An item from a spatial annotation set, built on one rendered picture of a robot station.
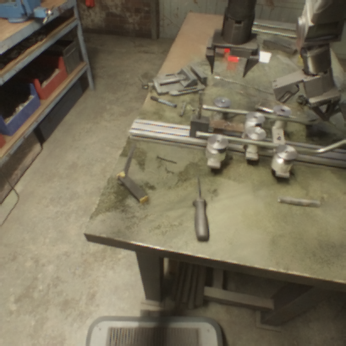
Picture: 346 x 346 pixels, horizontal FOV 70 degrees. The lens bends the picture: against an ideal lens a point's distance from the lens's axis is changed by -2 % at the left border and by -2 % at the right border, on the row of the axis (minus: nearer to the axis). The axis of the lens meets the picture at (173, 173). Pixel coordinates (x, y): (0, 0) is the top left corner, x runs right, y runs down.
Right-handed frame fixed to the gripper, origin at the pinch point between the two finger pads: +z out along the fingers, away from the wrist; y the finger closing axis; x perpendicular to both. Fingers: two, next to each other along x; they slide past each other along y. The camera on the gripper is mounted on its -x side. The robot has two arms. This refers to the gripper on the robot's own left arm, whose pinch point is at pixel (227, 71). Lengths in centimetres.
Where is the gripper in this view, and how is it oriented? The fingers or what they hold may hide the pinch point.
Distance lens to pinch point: 71.7
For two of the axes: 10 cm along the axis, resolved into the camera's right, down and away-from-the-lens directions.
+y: -9.8, -1.6, 1.1
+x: -1.9, 8.4, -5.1
